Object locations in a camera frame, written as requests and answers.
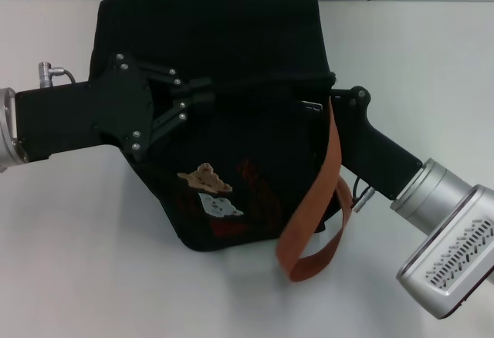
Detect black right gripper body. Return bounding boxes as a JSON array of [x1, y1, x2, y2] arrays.
[[330, 86, 424, 201]]

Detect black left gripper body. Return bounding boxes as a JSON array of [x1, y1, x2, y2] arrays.
[[13, 52, 155, 164]]

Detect black food bag orange straps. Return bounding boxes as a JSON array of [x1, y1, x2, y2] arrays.
[[87, 0, 354, 283]]

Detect gray right gripper cable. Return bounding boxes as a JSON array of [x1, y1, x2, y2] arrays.
[[350, 177, 378, 213]]

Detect silver left gripper cable plug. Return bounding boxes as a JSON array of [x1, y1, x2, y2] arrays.
[[36, 60, 80, 90]]

